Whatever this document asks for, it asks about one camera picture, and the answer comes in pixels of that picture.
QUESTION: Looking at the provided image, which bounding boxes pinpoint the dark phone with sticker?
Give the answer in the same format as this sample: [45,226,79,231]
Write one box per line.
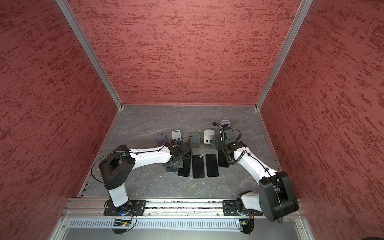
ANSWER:
[178,157,192,177]

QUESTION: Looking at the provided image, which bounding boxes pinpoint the aluminium rail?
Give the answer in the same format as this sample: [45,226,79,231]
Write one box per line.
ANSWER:
[61,197,305,218]

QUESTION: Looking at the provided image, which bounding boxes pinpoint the purple phone stand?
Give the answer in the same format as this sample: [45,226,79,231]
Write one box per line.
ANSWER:
[221,120,230,127]

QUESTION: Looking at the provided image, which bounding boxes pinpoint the left aluminium corner post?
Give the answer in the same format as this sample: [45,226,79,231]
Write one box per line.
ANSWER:
[56,0,124,111]

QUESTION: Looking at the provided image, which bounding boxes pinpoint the aluminium corner post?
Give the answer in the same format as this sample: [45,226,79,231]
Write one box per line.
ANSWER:
[256,0,313,111]
[56,0,124,111]

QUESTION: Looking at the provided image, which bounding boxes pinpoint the purple phone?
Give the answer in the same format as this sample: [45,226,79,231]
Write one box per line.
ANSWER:
[163,157,184,173]

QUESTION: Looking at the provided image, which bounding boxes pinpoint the right aluminium corner post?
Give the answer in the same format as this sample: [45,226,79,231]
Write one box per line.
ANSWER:
[256,0,313,111]

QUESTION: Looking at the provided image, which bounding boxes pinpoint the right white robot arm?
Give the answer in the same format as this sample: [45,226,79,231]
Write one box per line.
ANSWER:
[213,122,299,224]

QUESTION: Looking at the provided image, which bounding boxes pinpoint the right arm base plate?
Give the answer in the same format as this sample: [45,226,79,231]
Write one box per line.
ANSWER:
[223,200,263,217]

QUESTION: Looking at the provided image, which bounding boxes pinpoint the white slotted cable duct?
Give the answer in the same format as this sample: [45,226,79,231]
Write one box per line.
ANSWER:
[67,218,242,232]

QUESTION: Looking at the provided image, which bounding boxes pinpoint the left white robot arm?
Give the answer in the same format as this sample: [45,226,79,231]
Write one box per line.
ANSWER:
[99,143,193,208]

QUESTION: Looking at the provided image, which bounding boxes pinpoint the silver-edged phone with sticker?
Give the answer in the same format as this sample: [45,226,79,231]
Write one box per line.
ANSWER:
[192,155,205,179]

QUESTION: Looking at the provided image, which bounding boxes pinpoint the wooden base metal stand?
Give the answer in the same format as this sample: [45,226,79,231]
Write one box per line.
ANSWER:
[203,129,215,149]

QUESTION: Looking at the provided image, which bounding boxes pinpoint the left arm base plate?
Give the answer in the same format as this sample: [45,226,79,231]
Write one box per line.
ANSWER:
[104,199,147,216]

